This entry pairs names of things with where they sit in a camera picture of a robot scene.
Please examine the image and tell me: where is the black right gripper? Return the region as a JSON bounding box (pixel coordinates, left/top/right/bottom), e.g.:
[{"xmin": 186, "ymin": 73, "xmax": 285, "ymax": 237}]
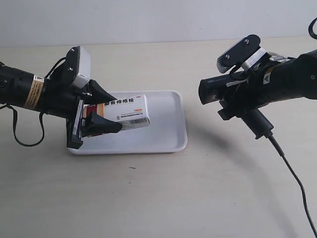
[{"xmin": 218, "ymin": 63, "xmax": 266, "ymax": 120}]

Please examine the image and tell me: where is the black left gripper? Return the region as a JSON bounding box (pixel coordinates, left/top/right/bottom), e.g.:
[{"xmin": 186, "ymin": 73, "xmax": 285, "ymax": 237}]
[{"xmin": 39, "ymin": 78, "xmax": 122, "ymax": 149}]

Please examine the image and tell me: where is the black handheld barcode scanner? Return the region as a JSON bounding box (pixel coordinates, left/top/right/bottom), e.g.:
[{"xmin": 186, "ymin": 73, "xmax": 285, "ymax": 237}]
[{"xmin": 198, "ymin": 74, "xmax": 274, "ymax": 139}]

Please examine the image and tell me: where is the white red medicine box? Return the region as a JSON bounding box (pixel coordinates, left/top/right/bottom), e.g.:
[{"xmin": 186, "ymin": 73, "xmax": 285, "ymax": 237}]
[{"xmin": 83, "ymin": 95, "xmax": 150, "ymax": 132}]

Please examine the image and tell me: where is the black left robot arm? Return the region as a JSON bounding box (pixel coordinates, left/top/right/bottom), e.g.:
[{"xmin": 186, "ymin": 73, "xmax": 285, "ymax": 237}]
[{"xmin": 0, "ymin": 64, "xmax": 122, "ymax": 149}]

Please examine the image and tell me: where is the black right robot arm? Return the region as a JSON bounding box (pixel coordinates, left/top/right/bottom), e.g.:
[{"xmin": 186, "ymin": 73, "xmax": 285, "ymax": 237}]
[{"xmin": 198, "ymin": 48, "xmax": 317, "ymax": 120}]

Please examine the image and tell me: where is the white plastic tray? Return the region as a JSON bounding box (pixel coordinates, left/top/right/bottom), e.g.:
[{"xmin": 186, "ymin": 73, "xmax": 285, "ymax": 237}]
[{"xmin": 69, "ymin": 90, "xmax": 188, "ymax": 155}]

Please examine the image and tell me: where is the black scanner cable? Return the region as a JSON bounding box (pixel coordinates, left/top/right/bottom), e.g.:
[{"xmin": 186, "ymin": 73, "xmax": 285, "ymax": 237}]
[{"xmin": 266, "ymin": 133, "xmax": 317, "ymax": 238}]

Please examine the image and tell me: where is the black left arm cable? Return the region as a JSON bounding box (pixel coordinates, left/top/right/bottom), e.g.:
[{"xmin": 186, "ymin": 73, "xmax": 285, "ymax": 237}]
[{"xmin": 0, "ymin": 56, "xmax": 67, "ymax": 147}]

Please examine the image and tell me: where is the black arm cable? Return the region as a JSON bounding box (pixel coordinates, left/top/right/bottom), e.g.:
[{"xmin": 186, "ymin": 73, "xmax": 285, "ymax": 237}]
[
  {"xmin": 308, "ymin": 17, "xmax": 317, "ymax": 40},
  {"xmin": 0, "ymin": 56, "xmax": 67, "ymax": 147}
]

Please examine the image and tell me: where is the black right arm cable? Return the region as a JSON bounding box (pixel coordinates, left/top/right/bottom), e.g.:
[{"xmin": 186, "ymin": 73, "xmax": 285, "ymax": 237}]
[{"xmin": 308, "ymin": 17, "xmax": 317, "ymax": 40}]

